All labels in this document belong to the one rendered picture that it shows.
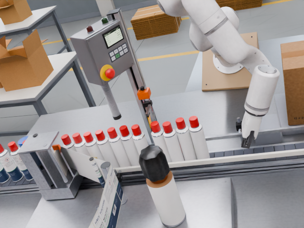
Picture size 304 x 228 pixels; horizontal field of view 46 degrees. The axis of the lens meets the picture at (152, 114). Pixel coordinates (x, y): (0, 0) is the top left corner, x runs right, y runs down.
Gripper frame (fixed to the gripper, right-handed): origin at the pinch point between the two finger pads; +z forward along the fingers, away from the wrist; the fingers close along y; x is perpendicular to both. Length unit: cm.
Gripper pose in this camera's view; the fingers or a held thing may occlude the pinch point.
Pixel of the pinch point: (246, 142)
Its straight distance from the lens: 141.4
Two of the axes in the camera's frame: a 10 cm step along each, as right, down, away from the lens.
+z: -0.7, 8.1, 5.8
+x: 9.8, 1.5, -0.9
